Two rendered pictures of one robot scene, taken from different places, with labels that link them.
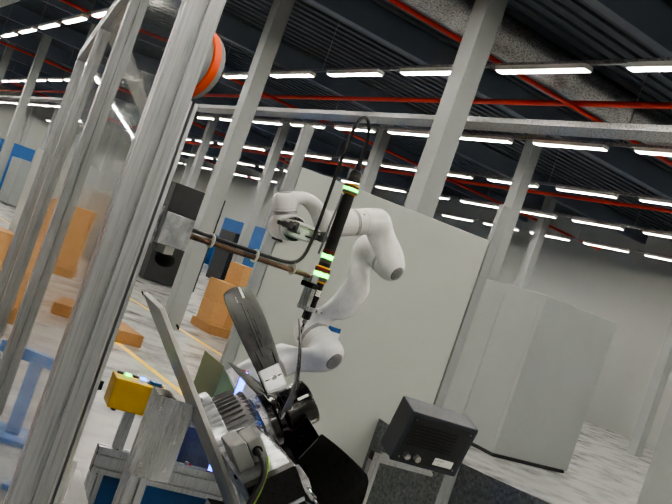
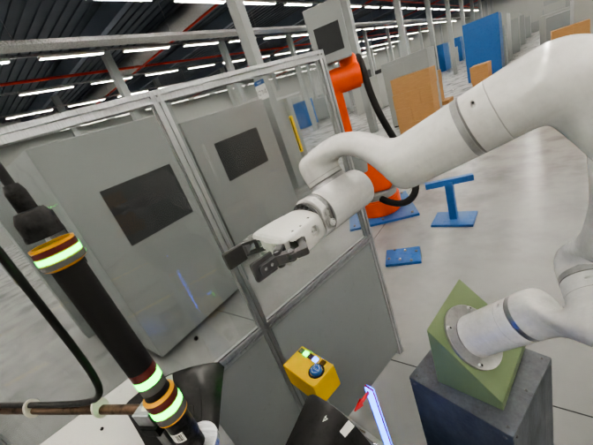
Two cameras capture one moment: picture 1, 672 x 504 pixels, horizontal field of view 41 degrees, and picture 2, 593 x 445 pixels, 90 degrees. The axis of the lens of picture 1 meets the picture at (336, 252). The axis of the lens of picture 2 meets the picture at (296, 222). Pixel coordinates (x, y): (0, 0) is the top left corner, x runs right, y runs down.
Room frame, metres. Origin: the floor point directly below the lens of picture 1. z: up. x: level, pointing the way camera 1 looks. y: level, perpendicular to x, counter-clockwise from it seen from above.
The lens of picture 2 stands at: (2.62, -0.36, 1.86)
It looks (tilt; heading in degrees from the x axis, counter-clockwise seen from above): 21 degrees down; 76
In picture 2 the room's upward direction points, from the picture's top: 20 degrees counter-clockwise
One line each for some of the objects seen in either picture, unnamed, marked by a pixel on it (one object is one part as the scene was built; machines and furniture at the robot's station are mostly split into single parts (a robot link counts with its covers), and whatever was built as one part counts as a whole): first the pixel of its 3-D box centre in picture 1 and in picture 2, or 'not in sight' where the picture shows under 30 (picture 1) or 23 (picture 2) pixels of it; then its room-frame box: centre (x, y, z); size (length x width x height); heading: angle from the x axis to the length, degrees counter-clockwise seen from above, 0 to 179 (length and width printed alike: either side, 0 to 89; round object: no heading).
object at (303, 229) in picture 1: (299, 230); (290, 232); (2.72, 0.13, 1.65); 0.11 x 0.10 x 0.07; 21
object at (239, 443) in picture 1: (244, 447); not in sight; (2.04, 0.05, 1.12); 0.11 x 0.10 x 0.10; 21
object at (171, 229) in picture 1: (163, 227); not in sight; (1.92, 0.37, 1.54); 0.10 x 0.07 x 0.08; 146
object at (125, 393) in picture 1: (135, 397); (311, 375); (2.67, 0.42, 1.02); 0.16 x 0.10 x 0.11; 111
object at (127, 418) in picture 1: (123, 429); not in sight; (2.67, 0.42, 0.92); 0.03 x 0.03 x 0.12; 21
